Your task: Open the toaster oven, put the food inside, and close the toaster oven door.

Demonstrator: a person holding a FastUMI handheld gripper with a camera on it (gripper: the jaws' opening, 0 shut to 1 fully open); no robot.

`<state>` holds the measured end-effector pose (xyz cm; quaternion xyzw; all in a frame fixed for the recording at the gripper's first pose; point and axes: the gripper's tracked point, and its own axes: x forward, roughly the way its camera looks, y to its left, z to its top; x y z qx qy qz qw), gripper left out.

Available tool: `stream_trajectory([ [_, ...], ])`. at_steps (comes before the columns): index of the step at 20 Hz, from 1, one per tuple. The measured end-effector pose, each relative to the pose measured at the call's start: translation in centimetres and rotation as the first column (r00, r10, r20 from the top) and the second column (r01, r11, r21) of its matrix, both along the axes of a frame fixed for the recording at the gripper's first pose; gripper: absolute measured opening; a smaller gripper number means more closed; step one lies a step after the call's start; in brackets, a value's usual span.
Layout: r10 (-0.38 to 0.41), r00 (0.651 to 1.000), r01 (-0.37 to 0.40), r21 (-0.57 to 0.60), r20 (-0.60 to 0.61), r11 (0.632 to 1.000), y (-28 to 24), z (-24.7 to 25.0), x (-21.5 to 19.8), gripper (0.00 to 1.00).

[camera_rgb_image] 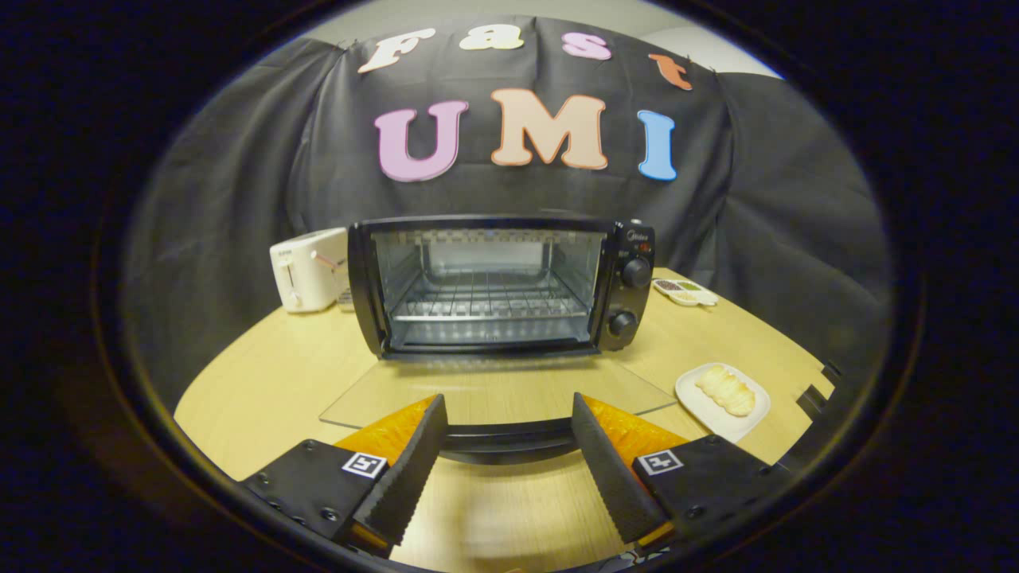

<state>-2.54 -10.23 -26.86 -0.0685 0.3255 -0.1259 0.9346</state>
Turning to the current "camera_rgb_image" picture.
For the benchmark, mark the white divided seasoning tray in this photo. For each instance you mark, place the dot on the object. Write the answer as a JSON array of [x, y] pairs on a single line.
[[685, 292]]

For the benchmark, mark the pale ridged bread roll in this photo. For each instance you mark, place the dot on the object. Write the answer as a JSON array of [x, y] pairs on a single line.
[[726, 390]]

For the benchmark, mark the black toaster oven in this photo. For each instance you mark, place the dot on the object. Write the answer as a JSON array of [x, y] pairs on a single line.
[[633, 298]]

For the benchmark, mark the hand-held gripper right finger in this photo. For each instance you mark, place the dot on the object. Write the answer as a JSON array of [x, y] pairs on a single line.
[[605, 477]]

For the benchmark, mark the black backdrop cloth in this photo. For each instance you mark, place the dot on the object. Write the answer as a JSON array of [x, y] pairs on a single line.
[[239, 199]]

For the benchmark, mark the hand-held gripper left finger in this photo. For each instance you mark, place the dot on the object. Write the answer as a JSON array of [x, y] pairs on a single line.
[[414, 461]]

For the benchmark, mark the white bread toaster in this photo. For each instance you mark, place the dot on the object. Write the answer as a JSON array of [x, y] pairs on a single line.
[[306, 270]]

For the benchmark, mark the white square plate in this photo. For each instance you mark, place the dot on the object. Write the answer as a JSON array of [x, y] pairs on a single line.
[[700, 406]]

